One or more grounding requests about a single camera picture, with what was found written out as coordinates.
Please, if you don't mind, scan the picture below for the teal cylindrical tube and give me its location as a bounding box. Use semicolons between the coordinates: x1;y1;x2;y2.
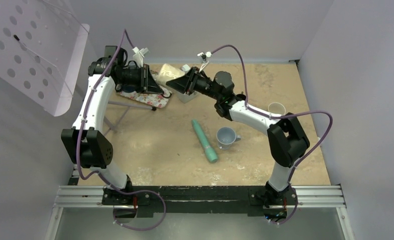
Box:
191;119;218;163

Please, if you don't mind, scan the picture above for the purple cable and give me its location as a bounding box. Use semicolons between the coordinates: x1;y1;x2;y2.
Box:
76;29;168;233
210;44;334;226

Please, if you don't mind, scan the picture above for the aluminium frame rail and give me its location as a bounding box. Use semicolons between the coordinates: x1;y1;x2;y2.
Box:
54;185;355;240

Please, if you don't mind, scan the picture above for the dark blue mug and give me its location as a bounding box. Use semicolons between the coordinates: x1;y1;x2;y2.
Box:
121;85;136;93

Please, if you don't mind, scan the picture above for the floral tray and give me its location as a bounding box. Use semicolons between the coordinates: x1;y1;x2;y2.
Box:
117;88;172;109

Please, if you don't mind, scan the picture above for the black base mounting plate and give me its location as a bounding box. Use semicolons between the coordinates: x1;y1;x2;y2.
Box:
102;185;298;221

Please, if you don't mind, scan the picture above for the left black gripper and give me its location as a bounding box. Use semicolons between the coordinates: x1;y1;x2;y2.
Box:
118;64;164;96

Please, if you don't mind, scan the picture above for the white wedge-shaped device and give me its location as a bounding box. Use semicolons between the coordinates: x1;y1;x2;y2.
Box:
176;64;199;104

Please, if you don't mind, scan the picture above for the white upside-down mug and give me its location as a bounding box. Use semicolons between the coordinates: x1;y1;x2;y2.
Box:
216;127;242;150

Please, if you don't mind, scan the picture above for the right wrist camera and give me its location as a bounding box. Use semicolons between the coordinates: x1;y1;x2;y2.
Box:
197;51;212;72

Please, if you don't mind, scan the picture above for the white perforated panel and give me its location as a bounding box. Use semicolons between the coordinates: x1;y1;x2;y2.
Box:
0;0;90;117

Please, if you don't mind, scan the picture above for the beige mug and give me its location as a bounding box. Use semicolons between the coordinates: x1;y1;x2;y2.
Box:
155;63;185;86

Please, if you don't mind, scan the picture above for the light green mug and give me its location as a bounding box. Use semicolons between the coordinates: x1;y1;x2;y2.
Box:
267;102;286;115

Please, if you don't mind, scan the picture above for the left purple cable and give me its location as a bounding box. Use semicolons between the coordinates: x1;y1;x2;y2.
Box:
76;29;168;233

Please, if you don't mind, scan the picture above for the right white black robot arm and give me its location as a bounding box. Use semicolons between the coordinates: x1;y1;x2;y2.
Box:
166;67;310;204

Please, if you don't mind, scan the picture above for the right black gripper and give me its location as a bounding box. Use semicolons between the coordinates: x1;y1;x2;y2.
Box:
167;66;222;101

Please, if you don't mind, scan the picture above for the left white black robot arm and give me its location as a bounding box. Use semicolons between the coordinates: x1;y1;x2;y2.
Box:
61;45;165;205

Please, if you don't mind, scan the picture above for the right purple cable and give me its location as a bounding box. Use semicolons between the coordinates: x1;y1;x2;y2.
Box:
210;44;334;226

